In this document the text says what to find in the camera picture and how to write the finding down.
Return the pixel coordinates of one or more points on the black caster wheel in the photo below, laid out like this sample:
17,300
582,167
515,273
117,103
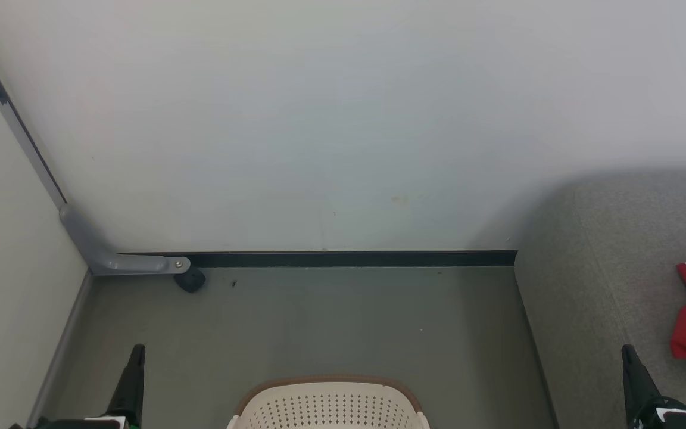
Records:
191,280

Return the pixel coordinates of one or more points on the black baseboard strip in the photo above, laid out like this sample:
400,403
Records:
349,259

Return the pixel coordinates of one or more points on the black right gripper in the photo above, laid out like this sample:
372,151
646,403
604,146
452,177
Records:
682,420

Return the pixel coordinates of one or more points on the grey partition foot bracket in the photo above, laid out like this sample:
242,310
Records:
105,259

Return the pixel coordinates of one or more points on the grey fabric sofa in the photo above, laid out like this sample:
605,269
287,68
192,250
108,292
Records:
611,286

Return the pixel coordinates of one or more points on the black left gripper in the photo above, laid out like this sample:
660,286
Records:
69,424

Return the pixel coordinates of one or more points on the beige perforated laundry basket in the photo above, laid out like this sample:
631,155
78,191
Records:
331,405

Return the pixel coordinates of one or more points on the grey partition frame post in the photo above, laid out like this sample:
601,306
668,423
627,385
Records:
15,125

